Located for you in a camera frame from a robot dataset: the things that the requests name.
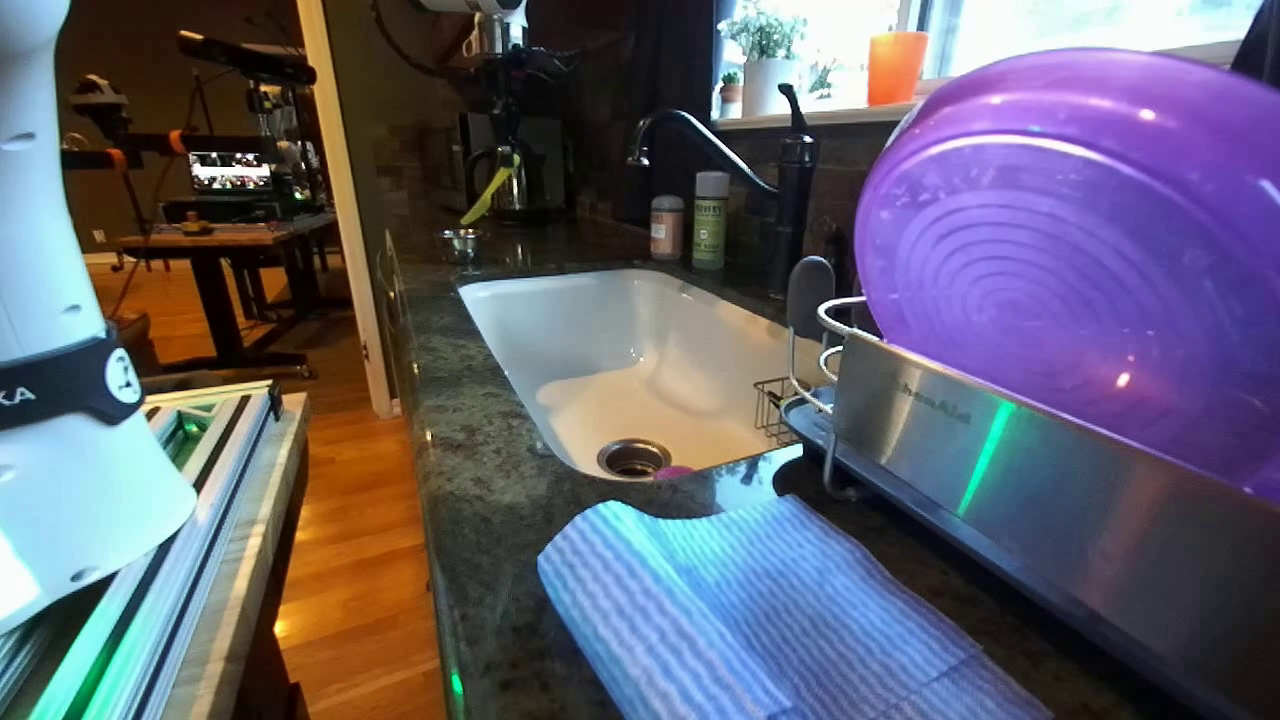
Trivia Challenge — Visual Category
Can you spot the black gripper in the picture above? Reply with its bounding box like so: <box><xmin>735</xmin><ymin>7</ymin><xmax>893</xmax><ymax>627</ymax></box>
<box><xmin>445</xmin><ymin>2</ymin><xmax>569</xmax><ymax>122</ymax></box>

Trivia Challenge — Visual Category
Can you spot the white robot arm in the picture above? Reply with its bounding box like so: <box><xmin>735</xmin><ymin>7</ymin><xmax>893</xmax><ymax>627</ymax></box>
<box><xmin>0</xmin><ymin>0</ymin><xmax>196</xmax><ymax>630</ymax></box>

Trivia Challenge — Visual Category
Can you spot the blue striped dish cloth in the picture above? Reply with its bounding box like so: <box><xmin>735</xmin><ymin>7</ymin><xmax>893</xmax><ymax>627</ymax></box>
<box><xmin>536</xmin><ymin>500</ymin><xmax>1046</xmax><ymax>720</ymax></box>

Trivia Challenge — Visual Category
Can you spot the steel dish rack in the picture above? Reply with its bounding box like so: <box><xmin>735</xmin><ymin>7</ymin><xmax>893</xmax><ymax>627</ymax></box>
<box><xmin>783</xmin><ymin>256</ymin><xmax>1280</xmax><ymax>720</ymax></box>

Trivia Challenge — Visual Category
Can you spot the orange soap bottle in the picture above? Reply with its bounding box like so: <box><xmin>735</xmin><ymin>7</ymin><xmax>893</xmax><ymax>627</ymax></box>
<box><xmin>649</xmin><ymin>196</ymin><xmax>683</xmax><ymax>261</ymax></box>

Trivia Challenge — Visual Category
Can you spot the green soap bottle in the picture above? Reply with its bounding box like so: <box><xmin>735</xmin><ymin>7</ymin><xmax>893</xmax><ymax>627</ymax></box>
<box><xmin>690</xmin><ymin>170</ymin><xmax>728</xmax><ymax>271</ymax></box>

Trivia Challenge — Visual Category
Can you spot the white potted plant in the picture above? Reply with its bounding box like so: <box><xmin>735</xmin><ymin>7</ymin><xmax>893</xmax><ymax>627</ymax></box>
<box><xmin>723</xmin><ymin>0</ymin><xmax>803</xmax><ymax>116</ymax></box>

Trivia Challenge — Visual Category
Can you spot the dark sink faucet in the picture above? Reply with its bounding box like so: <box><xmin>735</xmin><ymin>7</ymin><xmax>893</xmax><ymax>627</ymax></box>
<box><xmin>629</xmin><ymin>82</ymin><xmax>815</xmax><ymax>300</ymax></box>

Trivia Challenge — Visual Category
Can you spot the white kitchen sink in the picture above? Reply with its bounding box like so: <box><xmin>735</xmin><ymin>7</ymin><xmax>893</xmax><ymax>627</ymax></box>
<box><xmin>459</xmin><ymin>268</ymin><xmax>790</xmax><ymax>482</ymax></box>

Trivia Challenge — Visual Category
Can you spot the wooden table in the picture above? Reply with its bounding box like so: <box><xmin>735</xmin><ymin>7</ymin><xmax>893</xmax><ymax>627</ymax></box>
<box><xmin>118</xmin><ymin>212</ymin><xmax>336</xmax><ymax>370</ymax></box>

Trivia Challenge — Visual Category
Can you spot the orange cup on windowsill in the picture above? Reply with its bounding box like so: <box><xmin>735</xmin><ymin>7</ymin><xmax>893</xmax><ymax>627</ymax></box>
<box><xmin>868</xmin><ymin>31</ymin><xmax>927</xmax><ymax>107</ymax></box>

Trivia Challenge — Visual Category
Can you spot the purple plastic plate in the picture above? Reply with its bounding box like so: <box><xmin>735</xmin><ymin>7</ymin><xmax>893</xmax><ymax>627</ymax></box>
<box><xmin>851</xmin><ymin>47</ymin><xmax>1280</xmax><ymax>500</ymax></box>

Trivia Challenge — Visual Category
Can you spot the blue curtain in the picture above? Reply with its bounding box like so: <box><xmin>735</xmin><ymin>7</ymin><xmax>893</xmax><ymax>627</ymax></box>
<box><xmin>1233</xmin><ymin>0</ymin><xmax>1280</xmax><ymax>86</ymax></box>

